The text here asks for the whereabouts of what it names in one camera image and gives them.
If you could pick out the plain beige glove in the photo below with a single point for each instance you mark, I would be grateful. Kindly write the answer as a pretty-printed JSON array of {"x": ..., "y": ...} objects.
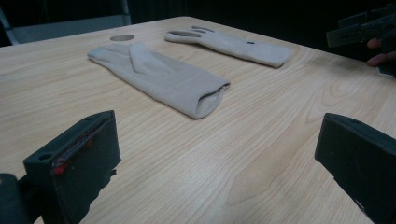
[{"x": 162, "y": 77}]

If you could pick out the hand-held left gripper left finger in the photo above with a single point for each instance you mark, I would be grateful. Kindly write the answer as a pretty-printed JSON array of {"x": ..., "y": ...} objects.
[{"x": 81, "y": 155}]

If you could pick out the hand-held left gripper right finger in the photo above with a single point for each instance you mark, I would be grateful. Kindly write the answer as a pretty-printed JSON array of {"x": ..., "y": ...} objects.
[{"x": 364, "y": 161}]

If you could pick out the beige glove with dark dot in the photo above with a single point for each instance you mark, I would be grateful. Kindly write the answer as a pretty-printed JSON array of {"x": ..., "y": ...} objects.
[{"x": 236, "y": 46}]

